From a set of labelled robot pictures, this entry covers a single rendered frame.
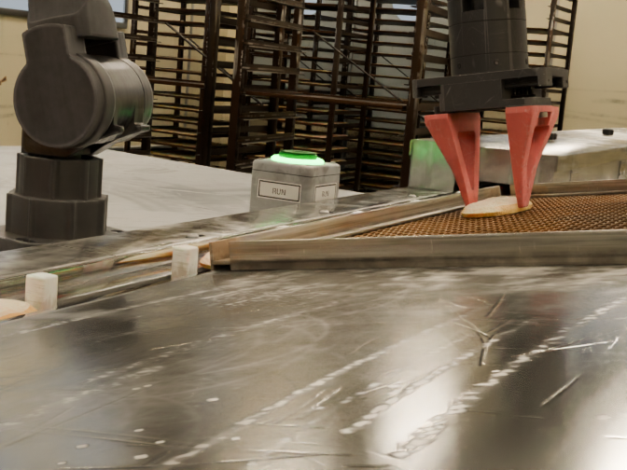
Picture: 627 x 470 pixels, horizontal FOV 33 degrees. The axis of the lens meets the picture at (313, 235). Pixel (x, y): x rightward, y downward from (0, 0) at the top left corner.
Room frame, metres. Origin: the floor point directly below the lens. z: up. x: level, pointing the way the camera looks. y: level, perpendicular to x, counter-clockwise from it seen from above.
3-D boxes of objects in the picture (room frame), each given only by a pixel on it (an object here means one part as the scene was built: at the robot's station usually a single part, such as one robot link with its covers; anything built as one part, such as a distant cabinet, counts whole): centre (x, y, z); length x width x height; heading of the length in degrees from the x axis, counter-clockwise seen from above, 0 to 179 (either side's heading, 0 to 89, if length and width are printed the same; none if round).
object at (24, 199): (0.91, 0.22, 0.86); 0.12 x 0.09 x 0.08; 142
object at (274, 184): (1.11, 0.02, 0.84); 0.08 x 0.08 x 0.11; 64
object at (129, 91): (0.91, 0.20, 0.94); 0.09 x 0.05 x 0.10; 73
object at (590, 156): (1.80, -0.46, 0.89); 1.25 x 0.18 x 0.09; 154
